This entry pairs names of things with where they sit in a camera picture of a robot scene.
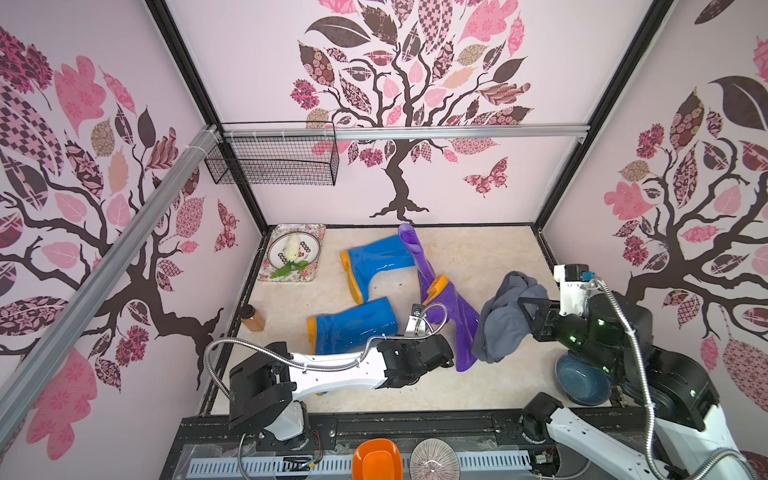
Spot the grey cloth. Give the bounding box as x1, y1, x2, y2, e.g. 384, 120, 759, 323
471, 271, 548, 364

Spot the purple boot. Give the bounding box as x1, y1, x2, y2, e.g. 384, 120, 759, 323
422, 275, 479, 372
398, 224, 436, 300

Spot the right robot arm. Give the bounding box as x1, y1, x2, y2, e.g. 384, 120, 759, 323
518, 264, 758, 479

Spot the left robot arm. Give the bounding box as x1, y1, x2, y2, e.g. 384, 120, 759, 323
228, 334, 454, 441

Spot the left flexible metal conduit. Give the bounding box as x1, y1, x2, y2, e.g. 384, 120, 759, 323
203, 303, 449, 399

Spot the flexible metal conduit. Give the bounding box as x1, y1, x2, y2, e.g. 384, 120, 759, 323
203, 303, 449, 399
590, 276, 758, 480

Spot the blue ceramic bowl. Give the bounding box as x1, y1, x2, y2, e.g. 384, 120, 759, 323
555, 352, 612, 407

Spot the blue boot near left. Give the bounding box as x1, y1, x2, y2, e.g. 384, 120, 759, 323
307, 298, 399, 355

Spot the blue boot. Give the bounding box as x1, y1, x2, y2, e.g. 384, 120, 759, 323
307, 298, 399, 355
340, 235, 415, 305

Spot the orange plastic bowl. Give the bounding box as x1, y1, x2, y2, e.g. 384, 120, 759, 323
351, 438, 404, 480

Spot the blue boot far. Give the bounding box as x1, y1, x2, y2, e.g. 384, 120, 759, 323
340, 235, 415, 305

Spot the patterned plate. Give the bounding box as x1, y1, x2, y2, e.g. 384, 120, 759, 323
266, 231, 321, 269

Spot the brown bottle black cap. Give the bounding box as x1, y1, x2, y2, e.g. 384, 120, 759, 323
238, 304, 266, 332

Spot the white flower with leaves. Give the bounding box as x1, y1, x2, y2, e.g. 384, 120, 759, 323
270, 233, 310, 279

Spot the floral tray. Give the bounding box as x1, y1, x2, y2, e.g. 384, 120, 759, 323
257, 223, 326, 283

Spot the right flexible metal conduit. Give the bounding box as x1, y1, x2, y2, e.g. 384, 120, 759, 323
590, 276, 758, 480

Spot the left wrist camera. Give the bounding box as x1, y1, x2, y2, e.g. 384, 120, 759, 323
404, 304, 430, 337

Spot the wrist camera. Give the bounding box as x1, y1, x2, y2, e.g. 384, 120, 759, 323
553, 264, 594, 318
404, 304, 430, 337

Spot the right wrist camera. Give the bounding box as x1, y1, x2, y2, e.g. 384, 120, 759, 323
553, 264, 594, 318

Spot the white slotted cable duct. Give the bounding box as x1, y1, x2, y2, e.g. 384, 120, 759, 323
185, 449, 535, 480

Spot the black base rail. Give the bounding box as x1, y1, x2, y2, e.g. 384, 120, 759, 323
161, 407, 661, 451

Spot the black wire basket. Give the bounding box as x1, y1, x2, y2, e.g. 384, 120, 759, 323
205, 120, 340, 186

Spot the aluminium rail back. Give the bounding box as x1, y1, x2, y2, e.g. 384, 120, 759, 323
223, 123, 590, 141

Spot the aluminium rail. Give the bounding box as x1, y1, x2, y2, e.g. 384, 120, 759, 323
1, 125, 220, 446
223, 123, 590, 141

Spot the aluminium rail left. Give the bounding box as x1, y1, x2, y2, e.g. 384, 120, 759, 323
1, 125, 220, 446

